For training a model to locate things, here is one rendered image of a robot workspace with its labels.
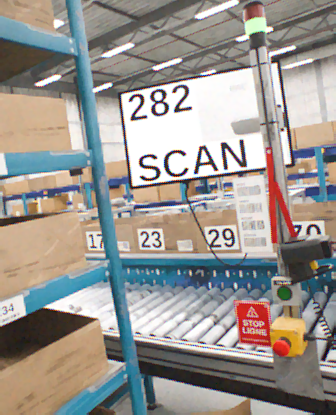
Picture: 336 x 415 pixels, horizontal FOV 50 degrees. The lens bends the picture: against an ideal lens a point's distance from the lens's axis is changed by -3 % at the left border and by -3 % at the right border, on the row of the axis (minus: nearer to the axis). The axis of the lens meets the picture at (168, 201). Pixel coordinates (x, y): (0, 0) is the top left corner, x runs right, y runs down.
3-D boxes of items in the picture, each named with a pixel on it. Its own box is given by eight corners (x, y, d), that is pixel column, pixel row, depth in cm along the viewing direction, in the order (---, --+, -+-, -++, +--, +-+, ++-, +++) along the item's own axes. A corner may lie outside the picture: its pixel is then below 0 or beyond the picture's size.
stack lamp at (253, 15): (243, 35, 88) (239, 10, 88) (250, 39, 92) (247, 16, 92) (263, 28, 86) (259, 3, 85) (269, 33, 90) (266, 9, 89)
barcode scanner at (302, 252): (339, 281, 79) (327, 235, 79) (286, 287, 85) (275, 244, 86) (343, 272, 84) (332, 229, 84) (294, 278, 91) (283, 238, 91)
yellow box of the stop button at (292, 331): (269, 357, 88) (266, 330, 87) (280, 341, 95) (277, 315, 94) (333, 367, 80) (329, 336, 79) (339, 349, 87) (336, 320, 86)
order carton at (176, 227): (135, 255, 198) (130, 224, 197) (166, 242, 222) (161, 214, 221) (199, 255, 176) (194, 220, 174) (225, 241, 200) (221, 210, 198)
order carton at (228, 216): (198, 255, 176) (193, 220, 175) (225, 241, 200) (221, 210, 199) (279, 254, 154) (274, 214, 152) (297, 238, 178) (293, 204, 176)
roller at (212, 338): (195, 340, 114) (209, 348, 111) (255, 285, 157) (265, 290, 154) (191, 352, 115) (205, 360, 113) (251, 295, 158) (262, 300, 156)
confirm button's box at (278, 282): (272, 305, 92) (269, 279, 91) (276, 301, 94) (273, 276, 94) (299, 307, 88) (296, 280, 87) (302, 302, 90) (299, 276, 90)
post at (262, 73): (276, 391, 97) (232, 55, 90) (281, 381, 101) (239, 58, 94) (324, 401, 90) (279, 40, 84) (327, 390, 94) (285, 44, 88)
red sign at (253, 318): (239, 344, 100) (233, 300, 100) (240, 343, 101) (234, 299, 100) (297, 352, 91) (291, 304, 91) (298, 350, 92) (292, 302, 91)
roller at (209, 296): (158, 349, 123) (146, 348, 126) (224, 296, 166) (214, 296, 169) (154, 335, 123) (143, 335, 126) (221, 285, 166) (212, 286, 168)
